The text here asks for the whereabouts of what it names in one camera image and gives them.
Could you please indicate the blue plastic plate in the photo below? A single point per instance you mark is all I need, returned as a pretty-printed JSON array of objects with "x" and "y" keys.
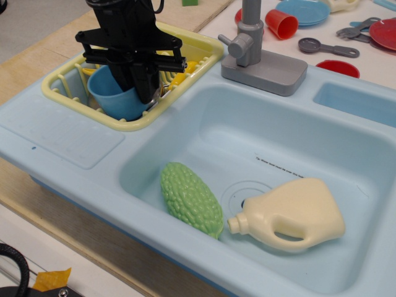
[{"x": 307, "y": 12}]

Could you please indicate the yellow dish rack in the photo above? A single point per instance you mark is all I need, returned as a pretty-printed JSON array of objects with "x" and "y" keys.
[{"x": 67, "y": 85}]

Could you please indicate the cream plastic jug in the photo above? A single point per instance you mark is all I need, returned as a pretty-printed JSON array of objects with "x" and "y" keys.
[{"x": 297, "y": 215}]

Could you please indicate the grey plastic fork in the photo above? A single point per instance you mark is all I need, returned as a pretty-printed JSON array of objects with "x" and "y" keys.
[{"x": 353, "y": 34}]

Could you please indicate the blue plastic cup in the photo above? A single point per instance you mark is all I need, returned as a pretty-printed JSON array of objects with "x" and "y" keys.
[{"x": 104, "y": 73}]

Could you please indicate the cream plastic container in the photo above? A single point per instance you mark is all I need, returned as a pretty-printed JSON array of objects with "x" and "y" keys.
[{"x": 341, "y": 5}]

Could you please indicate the yellow plastic utensil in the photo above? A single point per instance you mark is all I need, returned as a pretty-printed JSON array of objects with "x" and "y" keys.
[{"x": 181, "y": 76}]

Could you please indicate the grey toy faucet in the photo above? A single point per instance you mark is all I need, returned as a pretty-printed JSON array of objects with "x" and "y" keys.
[{"x": 249, "y": 64}]

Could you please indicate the green bitter melon toy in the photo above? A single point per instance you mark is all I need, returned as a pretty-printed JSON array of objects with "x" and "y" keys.
[{"x": 190, "y": 200}]

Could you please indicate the grey plastic spoon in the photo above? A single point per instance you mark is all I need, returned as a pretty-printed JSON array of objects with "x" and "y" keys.
[{"x": 312, "y": 45}]

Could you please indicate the red plate behind faucet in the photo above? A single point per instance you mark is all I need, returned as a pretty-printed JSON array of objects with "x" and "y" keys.
[{"x": 238, "y": 16}]

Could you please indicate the red plastic bowl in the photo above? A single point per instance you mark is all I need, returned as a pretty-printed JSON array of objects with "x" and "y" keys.
[{"x": 340, "y": 67}]

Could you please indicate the red plastic cup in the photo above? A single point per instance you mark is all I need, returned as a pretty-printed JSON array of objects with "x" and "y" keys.
[{"x": 281, "y": 24}]

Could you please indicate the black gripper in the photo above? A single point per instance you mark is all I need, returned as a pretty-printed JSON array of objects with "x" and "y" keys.
[{"x": 128, "y": 30}]

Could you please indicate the red plastic plate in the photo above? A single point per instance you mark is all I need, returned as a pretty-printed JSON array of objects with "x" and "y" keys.
[{"x": 383, "y": 33}]

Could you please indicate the yellow dish brush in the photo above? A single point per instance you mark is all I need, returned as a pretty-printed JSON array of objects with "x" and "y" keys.
[{"x": 88, "y": 71}]

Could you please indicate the light blue toy sink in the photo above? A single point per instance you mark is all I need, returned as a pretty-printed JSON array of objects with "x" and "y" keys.
[{"x": 242, "y": 142}]

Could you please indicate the yellow tape piece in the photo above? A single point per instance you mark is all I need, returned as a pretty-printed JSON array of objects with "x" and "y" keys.
[{"x": 46, "y": 281}]

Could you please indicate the green block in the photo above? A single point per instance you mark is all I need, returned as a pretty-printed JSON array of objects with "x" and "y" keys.
[{"x": 186, "y": 3}]

